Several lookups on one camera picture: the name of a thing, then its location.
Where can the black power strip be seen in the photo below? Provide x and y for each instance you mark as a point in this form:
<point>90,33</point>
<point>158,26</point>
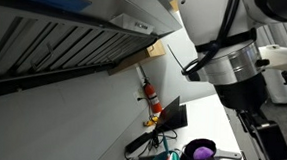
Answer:
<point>138,142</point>

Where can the white curtains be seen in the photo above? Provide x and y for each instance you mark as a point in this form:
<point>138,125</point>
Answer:
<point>283,90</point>

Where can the small yellow object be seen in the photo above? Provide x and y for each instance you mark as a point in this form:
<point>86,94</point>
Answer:
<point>150,122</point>

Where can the black laptop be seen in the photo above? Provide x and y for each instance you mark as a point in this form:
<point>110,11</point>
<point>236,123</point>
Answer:
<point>173,115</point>

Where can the white wall outlet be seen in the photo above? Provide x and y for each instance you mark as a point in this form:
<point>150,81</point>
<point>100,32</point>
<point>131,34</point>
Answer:
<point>137,95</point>

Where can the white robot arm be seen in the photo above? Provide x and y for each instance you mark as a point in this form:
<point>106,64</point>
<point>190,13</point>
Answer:
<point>207,14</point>

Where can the purple toy item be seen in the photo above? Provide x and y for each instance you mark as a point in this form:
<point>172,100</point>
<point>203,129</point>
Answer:
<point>203,153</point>

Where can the red fire extinguisher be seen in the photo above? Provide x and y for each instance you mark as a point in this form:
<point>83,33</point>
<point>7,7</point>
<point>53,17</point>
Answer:
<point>152,99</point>

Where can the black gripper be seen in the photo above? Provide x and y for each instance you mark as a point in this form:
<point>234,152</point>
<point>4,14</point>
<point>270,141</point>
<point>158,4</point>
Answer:
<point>242,94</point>

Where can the large cardboard box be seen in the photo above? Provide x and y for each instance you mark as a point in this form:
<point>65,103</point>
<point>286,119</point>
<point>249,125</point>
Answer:
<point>155,50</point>

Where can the steel range hood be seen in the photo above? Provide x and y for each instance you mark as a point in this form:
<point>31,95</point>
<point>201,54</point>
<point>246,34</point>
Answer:
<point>68,45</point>

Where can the small cardboard box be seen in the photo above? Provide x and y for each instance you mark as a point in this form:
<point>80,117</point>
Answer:
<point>174,5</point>

